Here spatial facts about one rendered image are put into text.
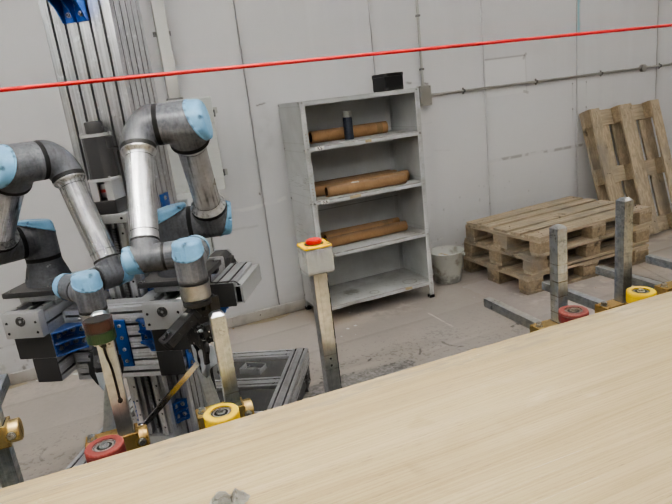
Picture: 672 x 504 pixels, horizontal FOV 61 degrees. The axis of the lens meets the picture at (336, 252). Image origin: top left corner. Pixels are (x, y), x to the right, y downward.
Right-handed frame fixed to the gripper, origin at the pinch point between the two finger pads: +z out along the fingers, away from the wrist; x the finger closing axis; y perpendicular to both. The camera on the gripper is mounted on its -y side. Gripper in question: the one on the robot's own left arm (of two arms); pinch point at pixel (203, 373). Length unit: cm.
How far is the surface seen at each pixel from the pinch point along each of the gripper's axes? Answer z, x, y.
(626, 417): 1, -87, 45
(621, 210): -22, -54, 117
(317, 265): -26.3, -23.3, 23.5
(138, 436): 5.1, -6.0, -20.9
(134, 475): 1.1, -26.0, -29.0
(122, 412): -1.5, -4.6, -22.8
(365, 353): 91, 118, 158
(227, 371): -4.6, -13.0, 0.4
